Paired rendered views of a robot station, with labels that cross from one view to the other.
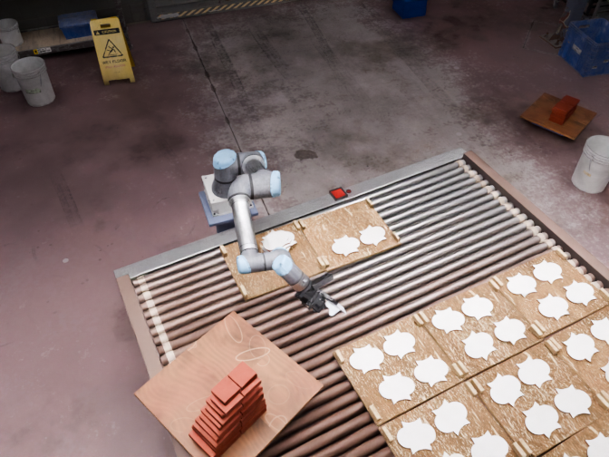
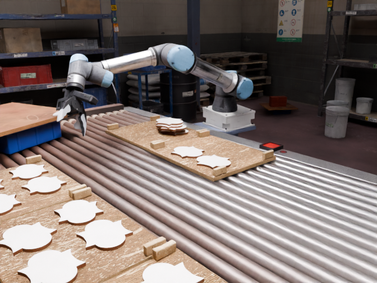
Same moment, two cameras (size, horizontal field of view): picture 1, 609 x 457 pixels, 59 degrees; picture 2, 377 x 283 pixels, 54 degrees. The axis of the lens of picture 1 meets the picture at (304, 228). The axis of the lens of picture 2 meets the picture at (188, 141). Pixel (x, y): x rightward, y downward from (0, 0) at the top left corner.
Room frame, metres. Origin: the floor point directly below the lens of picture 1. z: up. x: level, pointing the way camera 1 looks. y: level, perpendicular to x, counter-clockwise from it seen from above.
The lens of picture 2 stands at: (1.39, -1.64, 1.46)
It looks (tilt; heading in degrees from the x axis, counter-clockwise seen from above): 18 degrees down; 76
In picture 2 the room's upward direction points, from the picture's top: 1 degrees counter-clockwise
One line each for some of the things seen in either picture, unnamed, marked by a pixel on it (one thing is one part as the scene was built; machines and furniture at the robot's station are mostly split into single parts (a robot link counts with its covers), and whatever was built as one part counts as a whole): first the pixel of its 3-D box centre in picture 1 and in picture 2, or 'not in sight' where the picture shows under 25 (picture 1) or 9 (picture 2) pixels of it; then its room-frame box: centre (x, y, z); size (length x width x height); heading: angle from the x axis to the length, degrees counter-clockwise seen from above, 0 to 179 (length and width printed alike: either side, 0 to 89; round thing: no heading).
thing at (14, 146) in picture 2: not in sight; (14, 131); (0.99, 0.24, 0.97); 0.31 x 0.31 x 0.10; 48
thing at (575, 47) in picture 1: (594, 47); not in sight; (5.14, -2.96, 0.19); 0.50 x 0.41 x 0.37; 13
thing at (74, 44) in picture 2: not in sight; (74, 45); (1.12, 4.44, 1.16); 0.60 x 0.40 x 0.15; 23
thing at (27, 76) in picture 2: not in sight; (24, 74); (0.40, 4.22, 0.78); 0.66 x 0.45 x 0.28; 20
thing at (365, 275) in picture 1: (361, 277); (153, 171); (1.58, -0.27, 0.90); 1.95 x 0.05 x 0.05; 117
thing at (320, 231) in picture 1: (348, 233); (211, 154); (1.84, -0.22, 0.93); 0.41 x 0.35 x 0.02; 115
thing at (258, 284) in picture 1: (272, 259); (155, 133); (1.66, 0.16, 0.93); 0.41 x 0.35 x 0.02; 116
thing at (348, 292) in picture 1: (366, 284); (142, 174); (1.54, -0.29, 0.90); 1.95 x 0.05 x 0.05; 117
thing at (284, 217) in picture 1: (310, 209); (240, 146); (2.04, -0.03, 0.89); 2.08 x 0.08 x 0.06; 117
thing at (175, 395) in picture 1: (229, 390); (2, 118); (0.94, 0.28, 1.03); 0.50 x 0.50 x 0.02; 48
